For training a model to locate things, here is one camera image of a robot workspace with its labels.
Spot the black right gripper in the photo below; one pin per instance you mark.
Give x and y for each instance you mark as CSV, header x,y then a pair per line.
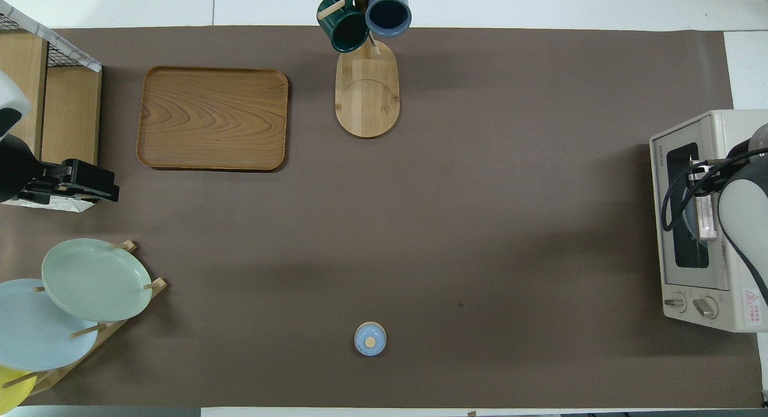
x,y
711,174

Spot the yellow plate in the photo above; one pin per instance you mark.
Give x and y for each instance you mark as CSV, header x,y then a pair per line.
x,y
12,393

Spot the white marbled cloth strip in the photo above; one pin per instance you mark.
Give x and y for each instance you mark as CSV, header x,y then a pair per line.
x,y
54,204
78,58

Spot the light blue racked plate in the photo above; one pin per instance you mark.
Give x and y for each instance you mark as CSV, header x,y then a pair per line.
x,y
36,333

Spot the pale green plate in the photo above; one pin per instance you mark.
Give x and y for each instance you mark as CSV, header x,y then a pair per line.
x,y
96,279

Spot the cream toaster oven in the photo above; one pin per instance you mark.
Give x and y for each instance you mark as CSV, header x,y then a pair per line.
x,y
684,285

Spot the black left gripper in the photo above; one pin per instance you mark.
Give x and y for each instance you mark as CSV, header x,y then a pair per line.
x,y
18,171

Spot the wooden mug tree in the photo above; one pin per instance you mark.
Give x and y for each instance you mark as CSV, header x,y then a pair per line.
x,y
366,99

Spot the blue mug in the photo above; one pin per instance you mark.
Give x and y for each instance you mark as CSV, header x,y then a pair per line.
x,y
389,12

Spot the wooden serving tray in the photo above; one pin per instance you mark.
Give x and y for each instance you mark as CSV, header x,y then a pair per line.
x,y
213,117

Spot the brown table mat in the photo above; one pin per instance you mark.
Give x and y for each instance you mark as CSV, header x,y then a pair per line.
x,y
480,225

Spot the dark green mug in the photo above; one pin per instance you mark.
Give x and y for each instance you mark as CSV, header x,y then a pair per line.
x,y
345,27

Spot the wooden shelf unit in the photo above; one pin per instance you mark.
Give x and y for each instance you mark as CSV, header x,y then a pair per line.
x,y
66,117

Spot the wooden plate rack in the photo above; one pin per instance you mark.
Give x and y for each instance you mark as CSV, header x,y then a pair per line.
x,y
159,283

